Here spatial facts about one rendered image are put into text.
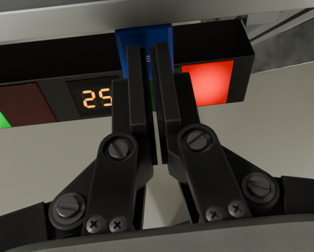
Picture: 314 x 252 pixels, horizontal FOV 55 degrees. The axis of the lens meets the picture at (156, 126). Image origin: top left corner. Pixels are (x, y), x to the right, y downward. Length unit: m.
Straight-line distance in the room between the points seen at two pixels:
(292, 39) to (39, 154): 0.76
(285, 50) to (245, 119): 0.21
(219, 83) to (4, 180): 0.84
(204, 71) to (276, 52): 0.73
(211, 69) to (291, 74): 0.75
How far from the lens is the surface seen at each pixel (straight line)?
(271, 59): 0.89
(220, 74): 0.18
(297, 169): 0.96
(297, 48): 0.92
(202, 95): 0.19
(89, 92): 0.18
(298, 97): 0.93
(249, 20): 0.20
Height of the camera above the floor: 0.84
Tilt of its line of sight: 84 degrees down
